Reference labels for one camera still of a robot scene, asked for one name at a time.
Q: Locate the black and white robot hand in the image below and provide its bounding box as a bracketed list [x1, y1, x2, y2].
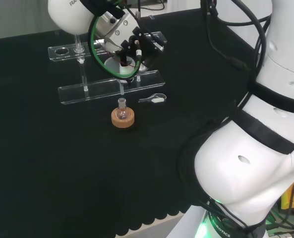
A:
[104, 25, 165, 85]

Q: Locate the clear plastic funnel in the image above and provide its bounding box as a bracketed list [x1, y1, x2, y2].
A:
[104, 56, 148, 97]

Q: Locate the clear weighing funnel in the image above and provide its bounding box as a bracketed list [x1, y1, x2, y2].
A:
[138, 92, 168, 105]

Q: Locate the clear acrylic funnel stand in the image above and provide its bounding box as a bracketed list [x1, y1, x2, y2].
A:
[48, 9, 168, 106]

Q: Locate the round-bottom glass flask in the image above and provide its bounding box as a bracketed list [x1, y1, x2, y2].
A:
[115, 97, 129, 121]

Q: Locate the black bench cloth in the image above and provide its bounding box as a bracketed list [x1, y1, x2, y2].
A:
[0, 11, 264, 238]

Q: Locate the green cable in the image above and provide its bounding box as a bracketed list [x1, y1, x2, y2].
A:
[88, 13, 142, 80]

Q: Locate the cork ring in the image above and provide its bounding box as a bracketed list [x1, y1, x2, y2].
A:
[111, 107, 135, 129]

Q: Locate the black cable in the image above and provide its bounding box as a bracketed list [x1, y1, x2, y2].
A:
[200, 0, 273, 75]

